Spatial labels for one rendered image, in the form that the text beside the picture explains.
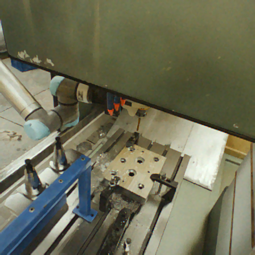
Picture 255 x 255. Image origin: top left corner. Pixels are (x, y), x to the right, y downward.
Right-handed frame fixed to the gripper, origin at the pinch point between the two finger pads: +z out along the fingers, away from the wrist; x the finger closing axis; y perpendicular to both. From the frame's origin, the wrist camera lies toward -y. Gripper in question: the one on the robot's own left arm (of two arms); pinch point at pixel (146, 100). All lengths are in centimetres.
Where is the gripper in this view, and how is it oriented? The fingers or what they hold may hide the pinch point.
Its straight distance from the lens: 72.1
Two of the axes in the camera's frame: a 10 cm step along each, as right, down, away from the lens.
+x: -2.5, 5.5, -8.0
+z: 9.6, 2.3, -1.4
